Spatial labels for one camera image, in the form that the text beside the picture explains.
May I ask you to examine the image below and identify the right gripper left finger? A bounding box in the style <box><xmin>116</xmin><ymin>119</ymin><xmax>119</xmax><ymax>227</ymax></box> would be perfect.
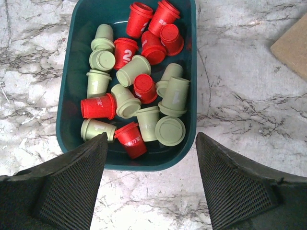
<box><xmin>0</xmin><ymin>134</ymin><xmax>108</xmax><ymax>230</ymax></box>

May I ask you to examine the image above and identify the green capsule front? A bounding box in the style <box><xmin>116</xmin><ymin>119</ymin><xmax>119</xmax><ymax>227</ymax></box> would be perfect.
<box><xmin>155</xmin><ymin>116</ymin><xmax>186</xmax><ymax>147</ymax></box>

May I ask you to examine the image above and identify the green capsule mid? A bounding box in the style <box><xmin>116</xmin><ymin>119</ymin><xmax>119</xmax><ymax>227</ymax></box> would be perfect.
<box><xmin>86</xmin><ymin>69</ymin><xmax>112</xmax><ymax>98</ymax></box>

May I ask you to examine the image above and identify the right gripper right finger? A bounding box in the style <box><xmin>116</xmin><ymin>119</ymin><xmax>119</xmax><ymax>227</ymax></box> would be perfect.
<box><xmin>196</xmin><ymin>133</ymin><xmax>307</xmax><ymax>230</ymax></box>

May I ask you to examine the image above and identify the teal storage basket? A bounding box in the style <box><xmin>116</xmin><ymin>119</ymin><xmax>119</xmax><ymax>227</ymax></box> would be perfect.
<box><xmin>56</xmin><ymin>0</ymin><xmax>197</xmax><ymax>172</ymax></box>

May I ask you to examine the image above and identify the green capsule cluster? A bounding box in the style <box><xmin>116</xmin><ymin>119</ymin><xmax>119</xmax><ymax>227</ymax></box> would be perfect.
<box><xmin>155</xmin><ymin>63</ymin><xmax>183</xmax><ymax>98</ymax></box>
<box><xmin>158</xmin><ymin>77</ymin><xmax>190</xmax><ymax>117</ymax></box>

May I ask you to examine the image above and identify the red capsule cluster front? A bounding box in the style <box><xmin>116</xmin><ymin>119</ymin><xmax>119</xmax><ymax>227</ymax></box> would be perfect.
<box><xmin>81</xmin><ymin>93</ymin><xmax>117</xmax><ymax>120</ymax></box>

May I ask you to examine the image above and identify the cork mat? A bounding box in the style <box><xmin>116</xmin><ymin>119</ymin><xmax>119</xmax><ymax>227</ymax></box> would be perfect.
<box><xmin>270</xmin><ymin>15</ymin><xmax>307</xmax><ymax>80</ymax></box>

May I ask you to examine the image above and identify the red capsule cluster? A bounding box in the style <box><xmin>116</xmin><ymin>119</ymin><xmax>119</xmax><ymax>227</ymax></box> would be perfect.
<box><xmin>133</xmin><ymin>73</ymin><xmax>158</xmax><ymax>104</ymax></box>
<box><xmin>160</xmin><ymin>24</ymin><xmax>184</xmax><ymax>56</ymax></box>
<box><xmin>81</xmin><ymin>93</ymin><xmax>117</xmax><ymax>120</ymax></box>

